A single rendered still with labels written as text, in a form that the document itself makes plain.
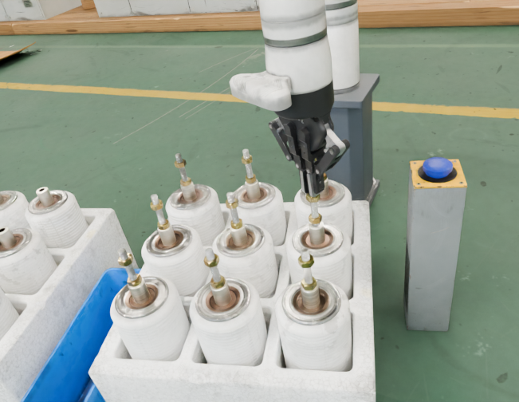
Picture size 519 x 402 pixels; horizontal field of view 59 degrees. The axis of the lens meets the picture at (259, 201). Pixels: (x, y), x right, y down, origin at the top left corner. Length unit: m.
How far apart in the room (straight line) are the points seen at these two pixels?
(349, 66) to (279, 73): 0.48
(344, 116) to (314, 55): 0.50
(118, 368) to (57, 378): 0.19
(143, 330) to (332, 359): 0.25
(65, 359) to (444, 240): 0.65
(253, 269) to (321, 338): 0.16
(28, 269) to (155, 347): 0.31
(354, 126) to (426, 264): 0.37
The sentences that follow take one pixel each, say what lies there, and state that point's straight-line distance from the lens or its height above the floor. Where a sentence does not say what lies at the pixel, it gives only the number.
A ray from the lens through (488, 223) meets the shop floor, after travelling 1.13.
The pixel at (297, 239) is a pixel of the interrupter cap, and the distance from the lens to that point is 0.69.
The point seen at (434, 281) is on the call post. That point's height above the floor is 0.13.
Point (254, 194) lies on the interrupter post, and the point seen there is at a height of 0.26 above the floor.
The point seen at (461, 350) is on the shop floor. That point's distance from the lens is 0.88.
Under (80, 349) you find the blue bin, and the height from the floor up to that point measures 0.07.
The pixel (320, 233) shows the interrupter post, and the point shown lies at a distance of 0.67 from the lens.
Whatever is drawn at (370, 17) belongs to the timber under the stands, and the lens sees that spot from 2.46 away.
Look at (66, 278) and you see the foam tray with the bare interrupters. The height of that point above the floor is 0.17.
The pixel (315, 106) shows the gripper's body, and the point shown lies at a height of 0.48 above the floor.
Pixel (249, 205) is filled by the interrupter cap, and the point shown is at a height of 0.25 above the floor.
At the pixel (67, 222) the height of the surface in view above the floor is 0.22.
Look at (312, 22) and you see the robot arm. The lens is 0.51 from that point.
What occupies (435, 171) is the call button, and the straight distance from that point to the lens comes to 0.69.
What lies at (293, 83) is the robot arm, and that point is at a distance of 0.52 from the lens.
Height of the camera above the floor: 0.70
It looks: 35 degrees down
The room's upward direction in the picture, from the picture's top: 11 degrees counter-clockwise
